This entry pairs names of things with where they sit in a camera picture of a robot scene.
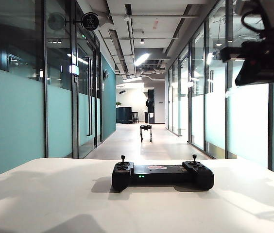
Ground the black remote control with joysticks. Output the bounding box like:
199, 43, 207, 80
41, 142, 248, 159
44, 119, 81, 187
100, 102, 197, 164
111, 154, 215, 193

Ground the light blue door number panel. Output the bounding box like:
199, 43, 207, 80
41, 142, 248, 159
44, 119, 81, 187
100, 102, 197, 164
69, 63, 80, 76

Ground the round black hanging door sign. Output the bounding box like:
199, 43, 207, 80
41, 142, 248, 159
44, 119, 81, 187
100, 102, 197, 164
81, 12, 100, 31

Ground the black quadruped robot dog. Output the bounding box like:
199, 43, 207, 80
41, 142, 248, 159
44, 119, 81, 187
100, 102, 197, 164
139, 124, 153, 143

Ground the tall black cabinet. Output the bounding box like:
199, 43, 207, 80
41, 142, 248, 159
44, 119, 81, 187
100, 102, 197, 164
144, 88, 156, 125

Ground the long ceiling light strip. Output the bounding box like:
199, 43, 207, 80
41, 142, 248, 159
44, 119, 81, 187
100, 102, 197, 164
134, 52, 151, 67

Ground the short ceiling light strip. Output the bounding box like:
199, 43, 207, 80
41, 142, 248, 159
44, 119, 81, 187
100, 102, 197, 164
122, 76, 143, 83

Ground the dark green bar counter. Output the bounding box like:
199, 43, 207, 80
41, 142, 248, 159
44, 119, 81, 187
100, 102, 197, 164
116, 106, 133, 124

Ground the black right camera cable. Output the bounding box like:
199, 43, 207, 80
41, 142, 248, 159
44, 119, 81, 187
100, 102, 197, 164
241, 9, 272, 33

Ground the long vertical door handle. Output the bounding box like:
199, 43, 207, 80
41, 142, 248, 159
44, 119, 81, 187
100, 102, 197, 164
86, 57, 94, 136

